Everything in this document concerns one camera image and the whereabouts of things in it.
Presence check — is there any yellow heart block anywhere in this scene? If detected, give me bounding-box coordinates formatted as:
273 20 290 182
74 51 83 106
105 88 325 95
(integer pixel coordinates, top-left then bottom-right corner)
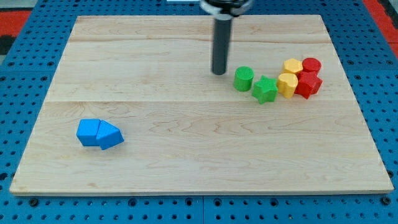
277 73 299 98

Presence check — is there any red star block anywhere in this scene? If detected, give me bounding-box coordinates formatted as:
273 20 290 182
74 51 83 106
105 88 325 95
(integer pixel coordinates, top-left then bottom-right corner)
295 71 323 99

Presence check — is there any light wooden board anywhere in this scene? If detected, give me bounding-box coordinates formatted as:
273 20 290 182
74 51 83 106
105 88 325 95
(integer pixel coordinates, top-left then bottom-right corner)
10 15 394 196

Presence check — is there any blue cube block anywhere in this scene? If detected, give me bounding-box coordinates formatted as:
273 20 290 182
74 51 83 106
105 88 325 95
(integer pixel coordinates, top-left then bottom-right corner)
76 119 100 146

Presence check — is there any green cylinder block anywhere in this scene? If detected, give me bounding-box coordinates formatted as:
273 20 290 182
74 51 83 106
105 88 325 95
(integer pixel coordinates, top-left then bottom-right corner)
233 66 254 91

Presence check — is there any green star block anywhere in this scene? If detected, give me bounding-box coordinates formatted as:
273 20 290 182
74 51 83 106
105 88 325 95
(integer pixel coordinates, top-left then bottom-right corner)
252 75 278 105

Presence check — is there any silver black robot flange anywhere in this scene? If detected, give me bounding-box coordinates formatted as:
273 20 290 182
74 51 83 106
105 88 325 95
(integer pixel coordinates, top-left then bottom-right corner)
200 0 254 20

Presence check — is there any yellow hexagon block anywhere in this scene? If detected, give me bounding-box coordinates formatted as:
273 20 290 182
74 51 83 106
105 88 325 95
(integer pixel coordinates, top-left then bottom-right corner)
281 58 303 74

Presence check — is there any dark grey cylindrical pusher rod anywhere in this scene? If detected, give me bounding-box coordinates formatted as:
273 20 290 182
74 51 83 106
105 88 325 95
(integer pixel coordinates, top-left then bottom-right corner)
211 19 232 75

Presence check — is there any blue triangle block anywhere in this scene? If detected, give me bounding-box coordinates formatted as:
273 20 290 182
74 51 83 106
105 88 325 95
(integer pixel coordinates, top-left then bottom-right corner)
96 120 124 150

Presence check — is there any red cylinder block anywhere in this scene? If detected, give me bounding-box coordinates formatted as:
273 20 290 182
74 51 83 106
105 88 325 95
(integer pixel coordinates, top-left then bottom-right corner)
302 57 322 75

